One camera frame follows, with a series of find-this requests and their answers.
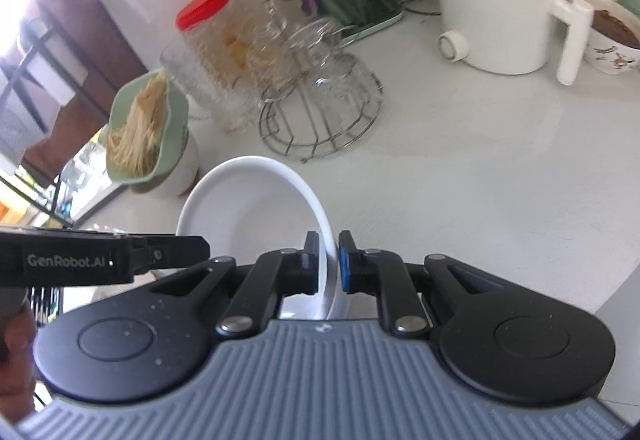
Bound wire glass rack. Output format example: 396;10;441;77
257;65;384;164

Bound white and green ceramic bowl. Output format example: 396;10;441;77
131;130;201;197

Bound dark brown cutting board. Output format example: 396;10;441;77
15;0;149;177

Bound pale noodles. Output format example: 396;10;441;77
107;71;169;176

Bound green plastic colander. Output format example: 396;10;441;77
105;68;191;186

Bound cartoon print bowl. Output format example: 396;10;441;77
567;0;640;77

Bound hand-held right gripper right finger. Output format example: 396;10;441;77
338;230;506;339

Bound black knife rack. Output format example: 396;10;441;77
0;19;77;171

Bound red lid plastic jar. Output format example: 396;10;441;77
175;0;251;86

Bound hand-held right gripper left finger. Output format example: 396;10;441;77
150;231;321;339

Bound red-lid plastic jar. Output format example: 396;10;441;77
160;39;257;132

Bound clear textured drinking glass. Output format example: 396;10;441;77
300;51;383;121
250;0;346;91

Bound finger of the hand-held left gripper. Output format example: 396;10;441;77
131;234;211;274

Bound person's left hand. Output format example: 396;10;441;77
0;306;37;422

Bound white electric cooking pot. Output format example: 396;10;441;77
423;0;597;87

